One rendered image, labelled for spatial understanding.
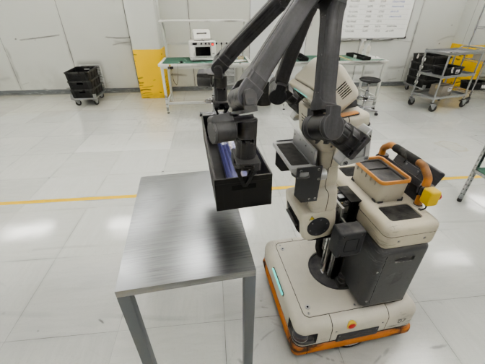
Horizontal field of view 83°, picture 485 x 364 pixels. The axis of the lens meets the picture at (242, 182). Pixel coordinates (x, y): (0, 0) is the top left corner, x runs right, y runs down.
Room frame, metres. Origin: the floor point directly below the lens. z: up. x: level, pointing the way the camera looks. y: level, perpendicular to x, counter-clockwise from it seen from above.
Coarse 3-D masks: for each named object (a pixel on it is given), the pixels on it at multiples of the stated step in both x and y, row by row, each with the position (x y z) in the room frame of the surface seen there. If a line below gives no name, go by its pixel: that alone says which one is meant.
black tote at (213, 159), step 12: (204, 120) 1.22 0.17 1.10; (204, 132) 1.02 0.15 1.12; (216, 144) 1.12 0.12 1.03; (216, 156) 1.01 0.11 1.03; (216, 168) 0.91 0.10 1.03; (264, 168) 0.76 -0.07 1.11; (216, 180) 0.66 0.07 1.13; (228, 180) 0.67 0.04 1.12; (252, 180) 0.68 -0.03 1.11; (264, 180) 0.69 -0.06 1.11; (216, 192) 0.66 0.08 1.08; (228, 192) 0.67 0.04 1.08; (240, 192) 0.67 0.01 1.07; (252, 192) 0.68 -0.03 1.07; (264, 192) 0.69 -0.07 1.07; (216, 204) 0.67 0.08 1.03; (228, 204) 0.67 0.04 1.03; (240, 204) 0.67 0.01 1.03; (252, 204) 0.68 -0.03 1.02; (264, 204) 0.69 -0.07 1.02
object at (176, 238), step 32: (160, 192) 1.08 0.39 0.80; (192, 192) 1.08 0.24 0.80; (160, 224) 0.85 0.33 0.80; (192, 224) 0.85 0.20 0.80; (224, 224) 0.85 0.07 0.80; (128, 256) 0.68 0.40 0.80; (160, 256) 0.68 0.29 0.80; (192, 256) 0.68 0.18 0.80; (224, 256) 0.68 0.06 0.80; (128, 288) 0.55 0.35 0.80; (160, 288) 0.56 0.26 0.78; (128, 320) 0.54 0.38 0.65
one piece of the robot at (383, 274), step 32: (416, 160) 1.03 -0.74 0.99; (352, 192) 1.07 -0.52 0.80; (384, 224) 0.85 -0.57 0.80; (416, 224) 0.84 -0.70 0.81; (320, 256) 1.16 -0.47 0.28; (352, 256) 0.95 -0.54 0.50; (384, 256) 0.81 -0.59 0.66; (416, 256) 0.84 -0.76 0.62; (352, 288) 0.89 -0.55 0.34; (384, 288) 0.82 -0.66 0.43
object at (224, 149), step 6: (222, 144) 1.05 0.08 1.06; (228, 144) 1.05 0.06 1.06; (234, 144) 1.04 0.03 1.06; (222, 150) 0.99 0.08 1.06; (228, 150) 0.99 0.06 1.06; (222, 156) 0.94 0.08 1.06; (228, 156) 0.94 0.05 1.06; (222, 162) 0.91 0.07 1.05; (228, 162) 0.89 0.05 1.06; (228, 168) 0.84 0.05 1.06; (234, 168) 0.84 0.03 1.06; (228, 174) 0.80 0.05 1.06; (234, 174) 0.80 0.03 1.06; (246, 174) 0.80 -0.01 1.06
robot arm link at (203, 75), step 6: (216, 66) 1.16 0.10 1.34; (198, 72) 1.22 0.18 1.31; (204, 72) 1.22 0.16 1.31; (210, 72) 1.21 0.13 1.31; (216, 72) 1.17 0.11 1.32; (222, 72) 1.18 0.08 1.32; (198, 78) 1.22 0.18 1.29; (204, 78) 1.22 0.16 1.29; (210, 78) 1.22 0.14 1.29; (216, 78) 1.19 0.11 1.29; (222, 78) 1.18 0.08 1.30; (198, 84) 1.22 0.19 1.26; (204, 84) 1.22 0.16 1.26; (210, 84) 1.21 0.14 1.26
